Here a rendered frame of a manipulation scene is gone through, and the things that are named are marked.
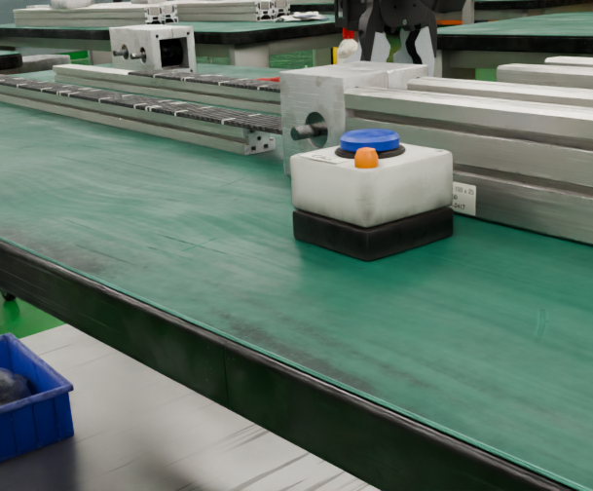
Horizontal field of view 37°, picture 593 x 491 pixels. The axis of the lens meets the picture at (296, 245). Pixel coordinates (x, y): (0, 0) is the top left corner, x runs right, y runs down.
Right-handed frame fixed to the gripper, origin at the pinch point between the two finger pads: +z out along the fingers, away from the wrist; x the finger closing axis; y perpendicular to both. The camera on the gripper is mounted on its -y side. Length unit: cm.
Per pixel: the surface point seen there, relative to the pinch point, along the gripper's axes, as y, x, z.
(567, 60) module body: -20.8, -2.5, -5.3
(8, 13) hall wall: 1109, -351, 12
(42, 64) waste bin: 456, -135, 29
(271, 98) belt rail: 23.0, 2.0, 1.1
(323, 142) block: -15.1, 23.7, -0.6
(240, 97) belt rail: 31.4, 1.3, 1.6
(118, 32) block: 93, -11, -6
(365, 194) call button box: -34.2, 35.8, -1.4
